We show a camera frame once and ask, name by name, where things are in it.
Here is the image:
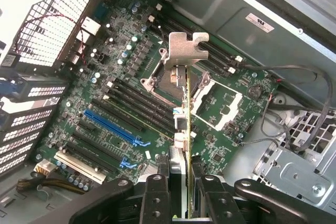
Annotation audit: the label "silver disk bay cage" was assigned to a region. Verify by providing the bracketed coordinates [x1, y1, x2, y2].
[251, 108, 336, 208]

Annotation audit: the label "white expansion slot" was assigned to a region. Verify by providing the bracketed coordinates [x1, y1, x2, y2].
[54, 150, 106, 185]

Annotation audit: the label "blue expansion slot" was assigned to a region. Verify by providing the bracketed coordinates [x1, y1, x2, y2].
[83, 108, 152, 147]

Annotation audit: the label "coin battery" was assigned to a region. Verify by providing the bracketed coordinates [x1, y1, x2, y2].
[248, 84, 263, 99]

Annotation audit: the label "CPU socket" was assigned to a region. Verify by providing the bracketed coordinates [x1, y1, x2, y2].
[140, 48, 211, 109]

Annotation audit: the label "green motherboard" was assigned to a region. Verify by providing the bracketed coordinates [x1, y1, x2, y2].
[34, 0, 279, 185]

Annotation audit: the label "open grey PC case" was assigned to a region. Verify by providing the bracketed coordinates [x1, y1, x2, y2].
[0, 0, 336, 224]

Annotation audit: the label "yellow black power wires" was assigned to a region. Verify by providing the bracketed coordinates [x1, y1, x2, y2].
[15, 159, 87, 196]

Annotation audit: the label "black wire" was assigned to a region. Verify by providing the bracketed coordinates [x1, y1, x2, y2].
[240, 62, 334, 154]

